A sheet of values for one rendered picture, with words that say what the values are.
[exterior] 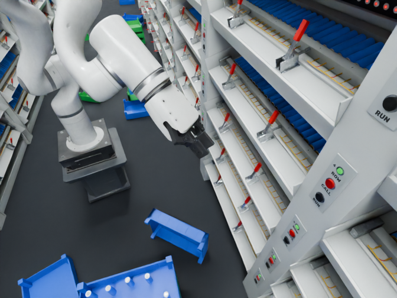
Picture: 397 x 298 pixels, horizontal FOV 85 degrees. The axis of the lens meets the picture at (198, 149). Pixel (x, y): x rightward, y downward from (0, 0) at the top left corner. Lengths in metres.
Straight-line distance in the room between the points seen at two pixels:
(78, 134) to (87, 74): 0.75
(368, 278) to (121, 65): 0.58
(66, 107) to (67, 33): 0.63
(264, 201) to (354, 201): 0.37
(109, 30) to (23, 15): 0.43
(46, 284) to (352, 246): 1.26
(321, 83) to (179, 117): 0.27
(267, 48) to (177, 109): 0.26
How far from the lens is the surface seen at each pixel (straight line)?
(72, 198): 1.58
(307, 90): 0.45
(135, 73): 0.47
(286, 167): 0.57
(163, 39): 2.34
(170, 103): 0.47
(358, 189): 0.40
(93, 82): 0.48
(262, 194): 0.75
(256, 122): 0.67
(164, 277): 0.89
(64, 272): 1.38
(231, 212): 1.15
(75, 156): 1.24
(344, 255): 0.51
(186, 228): 1.07
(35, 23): 0.91
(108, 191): 1.47
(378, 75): 0.34
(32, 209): 1.66
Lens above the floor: 1.18
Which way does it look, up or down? 47 degrees down
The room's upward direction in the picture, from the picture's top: straight up
